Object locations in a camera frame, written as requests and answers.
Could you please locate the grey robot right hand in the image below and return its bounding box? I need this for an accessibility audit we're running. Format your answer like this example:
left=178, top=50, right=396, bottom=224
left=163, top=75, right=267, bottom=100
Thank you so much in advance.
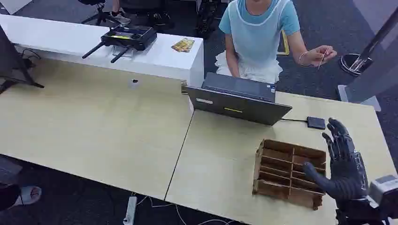
left=303, top=117, right=369, bottom=202

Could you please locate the thin card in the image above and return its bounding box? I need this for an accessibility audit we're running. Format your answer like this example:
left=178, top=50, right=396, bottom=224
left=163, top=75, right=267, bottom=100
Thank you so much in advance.
left=316, top=46, right=332, bottom=71

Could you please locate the small black card reader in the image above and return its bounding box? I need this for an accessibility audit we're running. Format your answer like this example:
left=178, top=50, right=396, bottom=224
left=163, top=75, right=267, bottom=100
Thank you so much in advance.
left=306, top=116, right=327, bottom=130

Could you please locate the wooden card box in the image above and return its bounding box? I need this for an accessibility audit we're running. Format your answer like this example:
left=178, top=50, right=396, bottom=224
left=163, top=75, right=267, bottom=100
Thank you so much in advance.
left=252, top=139, right=328, bottom=211

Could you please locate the white stand foot plate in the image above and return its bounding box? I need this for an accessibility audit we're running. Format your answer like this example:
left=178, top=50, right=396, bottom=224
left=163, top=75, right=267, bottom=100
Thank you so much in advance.
left=337, top=83, right=382, bottom=113

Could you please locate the black round stand base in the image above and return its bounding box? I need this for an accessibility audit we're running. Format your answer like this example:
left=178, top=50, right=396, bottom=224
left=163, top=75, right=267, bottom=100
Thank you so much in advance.
left=338, top=53, right=374, bottom=77

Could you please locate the grey laptop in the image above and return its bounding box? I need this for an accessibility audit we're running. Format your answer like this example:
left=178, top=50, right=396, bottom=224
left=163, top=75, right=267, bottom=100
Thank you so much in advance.
left=184, top=71, right=293, bottom=127

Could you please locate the dark slanted pole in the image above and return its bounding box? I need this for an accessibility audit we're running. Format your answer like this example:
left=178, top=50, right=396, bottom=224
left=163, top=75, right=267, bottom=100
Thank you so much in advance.
left=357, top=5, right=398, bottom=73

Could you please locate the person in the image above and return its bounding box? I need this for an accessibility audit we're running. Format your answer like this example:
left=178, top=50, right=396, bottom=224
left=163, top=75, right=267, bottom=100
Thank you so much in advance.
left=214, top=0, right=338, bottom=85

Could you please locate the yellow card pack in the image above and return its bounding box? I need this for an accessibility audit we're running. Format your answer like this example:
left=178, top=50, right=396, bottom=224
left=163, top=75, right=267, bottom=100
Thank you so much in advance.
left=170, top=37, right=196, bottom=54

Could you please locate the black equipment on floor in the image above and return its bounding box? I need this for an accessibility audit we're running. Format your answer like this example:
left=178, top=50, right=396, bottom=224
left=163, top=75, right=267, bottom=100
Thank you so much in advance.
left=195, top=0, right=225, bottom=39

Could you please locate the white power strip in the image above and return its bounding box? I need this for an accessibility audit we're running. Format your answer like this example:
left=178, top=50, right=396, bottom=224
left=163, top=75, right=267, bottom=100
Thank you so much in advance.
left=122, top=195, right=138, bottom=225

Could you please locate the black remote controller with antennas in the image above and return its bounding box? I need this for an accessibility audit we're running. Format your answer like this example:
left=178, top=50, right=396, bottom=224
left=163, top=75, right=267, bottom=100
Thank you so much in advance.
left=81, top=24, right=158, bottom=64

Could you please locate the person's shoe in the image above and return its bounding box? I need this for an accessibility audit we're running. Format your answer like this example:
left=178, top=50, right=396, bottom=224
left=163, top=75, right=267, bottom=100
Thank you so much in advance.
left=109, top=10, right=132, bottom=26

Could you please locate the black tripod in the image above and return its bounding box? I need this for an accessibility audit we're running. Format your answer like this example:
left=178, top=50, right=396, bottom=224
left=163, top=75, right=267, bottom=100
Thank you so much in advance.
left=77, top=0, right=116, bottom=26

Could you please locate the white cabinet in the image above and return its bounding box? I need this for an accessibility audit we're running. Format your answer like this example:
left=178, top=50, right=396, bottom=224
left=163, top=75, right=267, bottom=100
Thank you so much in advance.
left=0, top=14, right=205, bottom=88

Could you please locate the black monitor stand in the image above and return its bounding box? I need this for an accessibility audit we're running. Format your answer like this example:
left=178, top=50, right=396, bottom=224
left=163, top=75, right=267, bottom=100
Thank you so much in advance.
left=0, top=26, right=45, bottom=95

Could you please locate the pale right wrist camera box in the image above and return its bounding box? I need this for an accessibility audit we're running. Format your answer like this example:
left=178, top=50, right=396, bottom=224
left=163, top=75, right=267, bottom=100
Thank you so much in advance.
left=369, top=174, right=398, bottom=204

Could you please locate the yellow chair frame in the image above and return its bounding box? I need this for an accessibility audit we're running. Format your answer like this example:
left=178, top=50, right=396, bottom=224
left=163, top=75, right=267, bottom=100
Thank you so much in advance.
left=276, top=29, right=291, bottom=57

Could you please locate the white floor cable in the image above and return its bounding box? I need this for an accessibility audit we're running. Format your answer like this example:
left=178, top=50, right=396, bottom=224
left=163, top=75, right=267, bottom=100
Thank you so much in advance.
left=136, top=195, right=237, bottom=225

